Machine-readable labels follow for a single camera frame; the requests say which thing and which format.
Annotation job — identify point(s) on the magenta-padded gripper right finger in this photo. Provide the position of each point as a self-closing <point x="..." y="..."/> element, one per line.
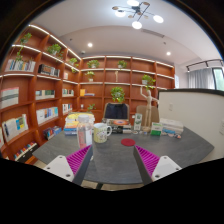
<point x="165" y="166"/>

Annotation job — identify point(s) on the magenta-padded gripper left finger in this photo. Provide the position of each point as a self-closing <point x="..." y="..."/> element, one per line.
<point x="60" y="166"/>

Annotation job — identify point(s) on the clear plastic drink bottle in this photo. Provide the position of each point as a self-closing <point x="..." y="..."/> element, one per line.
<point x="84" y="133"/>

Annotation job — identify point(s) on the green white box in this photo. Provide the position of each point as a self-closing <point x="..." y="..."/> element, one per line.
<point x="156" y="129"/>

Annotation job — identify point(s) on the stack of flat white boxes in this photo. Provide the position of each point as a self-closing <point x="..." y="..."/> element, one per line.
<point x="171" y="126"/>

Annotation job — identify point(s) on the stack of colourful books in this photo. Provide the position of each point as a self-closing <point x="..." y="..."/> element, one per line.
<point x="70" y="126"/>

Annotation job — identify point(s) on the flat round red coaster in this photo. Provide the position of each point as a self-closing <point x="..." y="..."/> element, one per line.
<point x="128" y="142"/>

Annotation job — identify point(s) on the white printed mug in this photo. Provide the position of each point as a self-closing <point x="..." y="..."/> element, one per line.
<point x="100" y="133"/>

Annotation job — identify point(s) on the tall green white carton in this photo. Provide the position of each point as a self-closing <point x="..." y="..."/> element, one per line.
<point x="138" y="122"/>

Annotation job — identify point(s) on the stack of dark books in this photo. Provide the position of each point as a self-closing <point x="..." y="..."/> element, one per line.
<point x="120" y="126"/>

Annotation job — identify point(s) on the tan chair back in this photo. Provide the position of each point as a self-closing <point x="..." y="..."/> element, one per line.
<point x="140" y="110"/>

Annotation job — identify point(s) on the wooden artist mannequin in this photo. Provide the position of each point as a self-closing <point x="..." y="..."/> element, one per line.
<point x="148" y="106"/>

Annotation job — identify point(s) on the wooden shelf unit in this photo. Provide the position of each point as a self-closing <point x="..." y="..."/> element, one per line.
<point x="30" y="100"/>

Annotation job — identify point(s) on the dark office chair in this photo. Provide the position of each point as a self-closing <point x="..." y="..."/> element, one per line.
<point x="116" y="111"/>

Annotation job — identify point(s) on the grey curtain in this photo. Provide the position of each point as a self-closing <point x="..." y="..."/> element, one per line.
<point x="200" y="78"/>

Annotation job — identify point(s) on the window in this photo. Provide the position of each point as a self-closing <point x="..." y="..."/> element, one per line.
<point x="219" y="79"/>

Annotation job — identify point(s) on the recessed ceiling light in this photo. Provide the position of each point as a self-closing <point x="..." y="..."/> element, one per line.
<point x="90" y="44"/>
<point x="168" y="53"/>

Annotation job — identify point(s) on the ceiling air vent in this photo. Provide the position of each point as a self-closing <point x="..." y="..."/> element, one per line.
<point x="152" y="33"/>

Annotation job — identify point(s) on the branched ceiling lamp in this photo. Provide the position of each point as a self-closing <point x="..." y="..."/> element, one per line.
<point x="136" y="13"/>

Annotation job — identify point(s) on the white wall switch plate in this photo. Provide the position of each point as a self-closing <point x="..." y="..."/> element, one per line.
<point x="222" y="127"/>
<point x="170" y="107"/>

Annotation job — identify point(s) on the black ceiling track rail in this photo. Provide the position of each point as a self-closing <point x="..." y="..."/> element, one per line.
<point x="203" y="62"/>

